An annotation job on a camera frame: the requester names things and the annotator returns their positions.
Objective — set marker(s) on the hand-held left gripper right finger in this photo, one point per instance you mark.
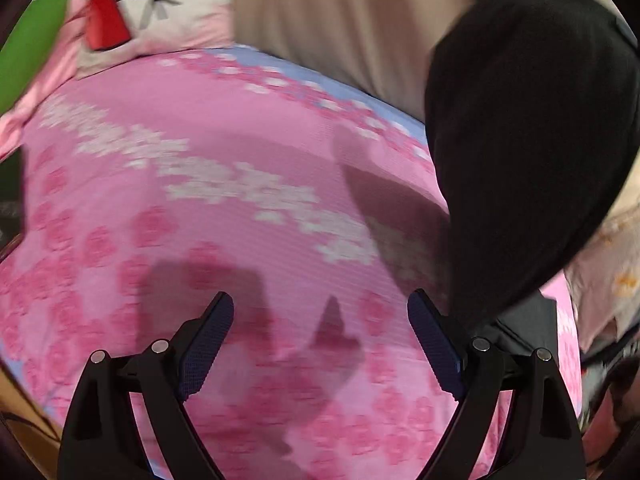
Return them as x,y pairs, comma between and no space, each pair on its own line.
434,345

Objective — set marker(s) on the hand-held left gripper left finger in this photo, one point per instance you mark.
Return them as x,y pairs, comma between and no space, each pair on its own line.
207,345

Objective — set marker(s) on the dark grey pants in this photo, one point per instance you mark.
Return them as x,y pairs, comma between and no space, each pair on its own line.
525,135

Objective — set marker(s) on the peach printed blanket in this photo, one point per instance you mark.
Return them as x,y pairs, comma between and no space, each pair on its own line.
610,270

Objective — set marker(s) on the pink rose bedsheet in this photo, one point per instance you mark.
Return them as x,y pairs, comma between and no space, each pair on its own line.
225,210

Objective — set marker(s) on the dark object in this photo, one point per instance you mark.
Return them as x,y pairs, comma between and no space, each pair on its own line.
11,205

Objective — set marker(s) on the white rabbit pillow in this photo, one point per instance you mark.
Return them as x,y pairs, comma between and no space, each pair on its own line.
160,10

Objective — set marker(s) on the beige cloth cover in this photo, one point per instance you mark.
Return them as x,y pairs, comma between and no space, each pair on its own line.
325,20

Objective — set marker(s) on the green object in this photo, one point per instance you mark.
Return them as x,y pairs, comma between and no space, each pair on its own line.
30,45

